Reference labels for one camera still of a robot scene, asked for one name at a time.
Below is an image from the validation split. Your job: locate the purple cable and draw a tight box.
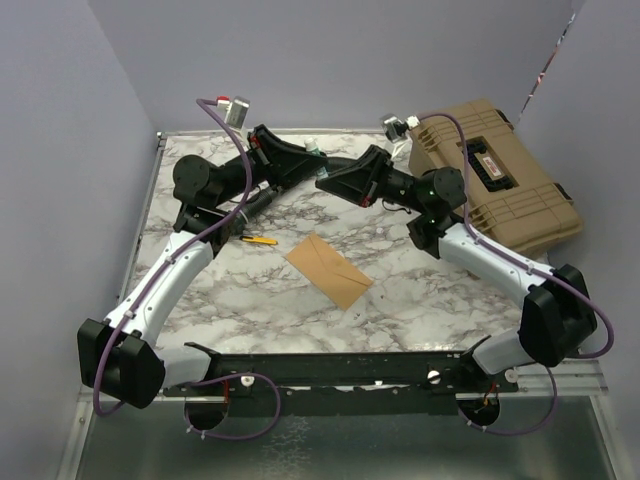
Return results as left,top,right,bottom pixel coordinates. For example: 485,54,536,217
414,112,616,436
93,98,282,441

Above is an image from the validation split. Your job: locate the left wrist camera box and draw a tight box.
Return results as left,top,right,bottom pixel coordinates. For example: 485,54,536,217
216,96,250,130

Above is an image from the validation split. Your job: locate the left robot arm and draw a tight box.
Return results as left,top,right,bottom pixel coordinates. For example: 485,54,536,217
77,125,327,409

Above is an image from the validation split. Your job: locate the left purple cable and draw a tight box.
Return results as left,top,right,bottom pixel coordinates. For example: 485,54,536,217
93,98,282,441

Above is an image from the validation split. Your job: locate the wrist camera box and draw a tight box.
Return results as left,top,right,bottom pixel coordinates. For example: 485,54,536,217
380,114,419,159
216,96,250,130

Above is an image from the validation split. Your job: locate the yellow utility knife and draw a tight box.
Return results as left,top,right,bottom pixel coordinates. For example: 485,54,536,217
239,235,278,246

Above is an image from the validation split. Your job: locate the tan plastic tool case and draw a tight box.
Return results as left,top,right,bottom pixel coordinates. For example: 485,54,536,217
408,98,585,259

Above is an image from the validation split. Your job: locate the brown kraft envelope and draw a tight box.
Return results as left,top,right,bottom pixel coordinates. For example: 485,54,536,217
286,233,373,310

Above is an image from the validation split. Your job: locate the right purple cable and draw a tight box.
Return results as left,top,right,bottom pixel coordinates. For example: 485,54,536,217
414,112,616,436

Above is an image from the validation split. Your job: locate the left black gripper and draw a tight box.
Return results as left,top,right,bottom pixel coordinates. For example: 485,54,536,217
213,124,330,208

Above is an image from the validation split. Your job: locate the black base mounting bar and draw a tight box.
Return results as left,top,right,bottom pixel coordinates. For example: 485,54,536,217
168,351,517,417

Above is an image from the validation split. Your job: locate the black corrugated hose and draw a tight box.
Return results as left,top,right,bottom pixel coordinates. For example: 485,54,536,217
222,157,366,236

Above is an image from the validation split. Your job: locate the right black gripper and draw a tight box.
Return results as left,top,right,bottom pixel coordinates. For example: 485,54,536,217
316,144,430,214

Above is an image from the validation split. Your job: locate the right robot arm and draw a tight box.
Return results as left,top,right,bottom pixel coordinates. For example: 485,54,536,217
316,146,597,391

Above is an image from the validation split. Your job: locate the green white glue stick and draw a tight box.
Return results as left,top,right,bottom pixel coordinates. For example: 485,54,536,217
304,138,322,156

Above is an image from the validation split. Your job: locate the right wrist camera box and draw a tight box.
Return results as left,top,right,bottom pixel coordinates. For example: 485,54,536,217
380,114,419,159

